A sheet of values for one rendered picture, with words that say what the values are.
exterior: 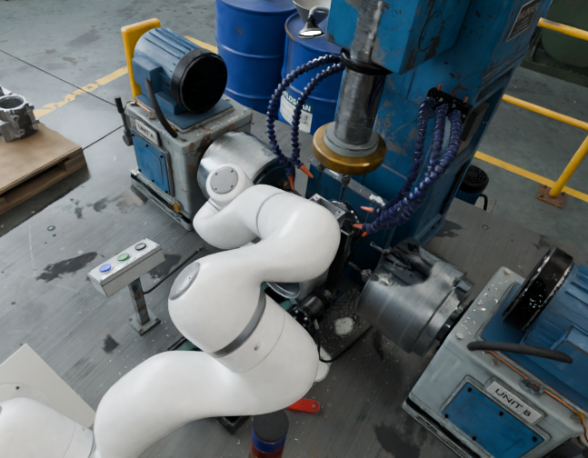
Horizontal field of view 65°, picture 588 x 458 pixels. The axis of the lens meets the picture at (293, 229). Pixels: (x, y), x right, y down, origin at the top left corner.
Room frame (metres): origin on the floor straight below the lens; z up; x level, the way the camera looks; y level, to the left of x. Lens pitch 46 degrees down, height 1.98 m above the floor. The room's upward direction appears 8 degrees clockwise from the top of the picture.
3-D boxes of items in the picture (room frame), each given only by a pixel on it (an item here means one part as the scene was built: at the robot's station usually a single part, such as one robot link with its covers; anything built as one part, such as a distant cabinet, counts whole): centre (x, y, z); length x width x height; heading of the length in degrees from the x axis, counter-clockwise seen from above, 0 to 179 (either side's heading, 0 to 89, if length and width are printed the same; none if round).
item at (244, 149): (1.11, 0.20, 1.04); 0.37 x 0.25 x 0.25; 54
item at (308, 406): (0.49, -0.09, 0.81); 0.09 x 0.03 x 0.02; 88
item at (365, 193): (1.02, -0.17, 0.97); 0.30 x 0.11 x 0.34; 54
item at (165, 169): (1.25, 0.40, 0.99); 0.35 x 0.31 x 0.37; 54
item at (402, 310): (0.70, -0.35, 1.04); 0.41 x 0.25 x 0.25; 54
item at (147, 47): (1.25, 0.45, 1.16); 0.33 x 0.26 x 0.42; 54
